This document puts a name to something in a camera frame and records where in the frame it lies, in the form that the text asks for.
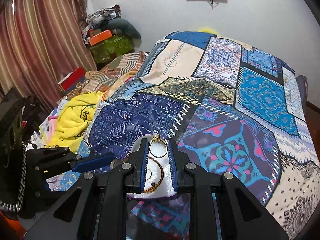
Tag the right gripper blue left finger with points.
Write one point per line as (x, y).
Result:
(144, 148)

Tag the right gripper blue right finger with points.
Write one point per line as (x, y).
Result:
(173, 169)

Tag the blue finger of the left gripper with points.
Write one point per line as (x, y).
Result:
(92, 162)

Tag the heart-shaped purple jewelry box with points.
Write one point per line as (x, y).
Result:
(158, 178)

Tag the yellow cartoon blanket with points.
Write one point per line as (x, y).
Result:
(73, 121)

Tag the pink cloth item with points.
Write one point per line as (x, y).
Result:
(52, 121)

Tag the blue patchwork bedspread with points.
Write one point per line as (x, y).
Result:
(230, 107)

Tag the striped brown beige quilt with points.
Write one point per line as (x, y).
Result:
(112, 76)

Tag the red and white box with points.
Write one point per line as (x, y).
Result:
(70, 81)

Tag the green patterned storage box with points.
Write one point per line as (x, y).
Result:
(109, 49)

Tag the orange box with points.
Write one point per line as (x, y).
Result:
(100, 37)

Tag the striped red gold curtain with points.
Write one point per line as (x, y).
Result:
(41, 42)

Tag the yellow round object behind bed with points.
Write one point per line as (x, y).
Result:
(208, 30)

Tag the pile of clothes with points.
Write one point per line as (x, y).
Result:
(100, 19)

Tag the dark gray bag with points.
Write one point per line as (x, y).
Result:
(303, 89)

